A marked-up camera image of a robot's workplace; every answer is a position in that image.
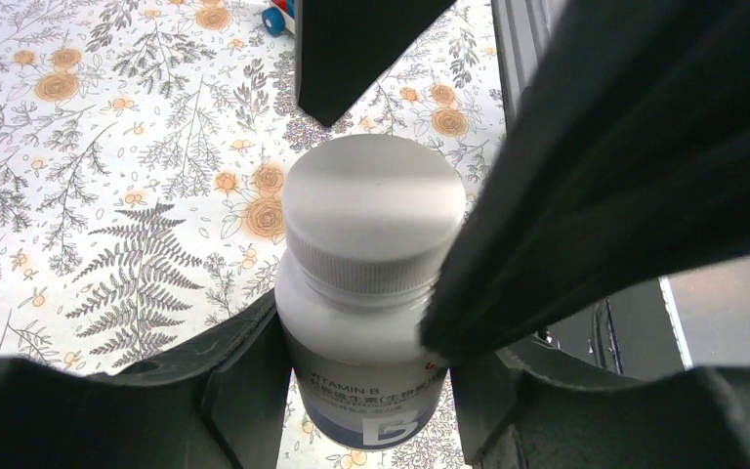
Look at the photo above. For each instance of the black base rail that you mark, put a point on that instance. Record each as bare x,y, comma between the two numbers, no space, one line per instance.
635,332

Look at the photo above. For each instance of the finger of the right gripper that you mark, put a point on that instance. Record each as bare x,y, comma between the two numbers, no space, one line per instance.
343,46
629,160

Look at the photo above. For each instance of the floral table mat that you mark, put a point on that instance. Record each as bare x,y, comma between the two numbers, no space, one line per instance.
143,146

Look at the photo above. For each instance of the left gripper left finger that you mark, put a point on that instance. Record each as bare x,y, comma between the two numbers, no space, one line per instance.
215,401

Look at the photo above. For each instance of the colourful toy block stack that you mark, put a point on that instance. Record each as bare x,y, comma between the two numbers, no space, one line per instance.
279,17

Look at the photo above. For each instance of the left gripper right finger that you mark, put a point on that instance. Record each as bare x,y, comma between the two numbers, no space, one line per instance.
533,406

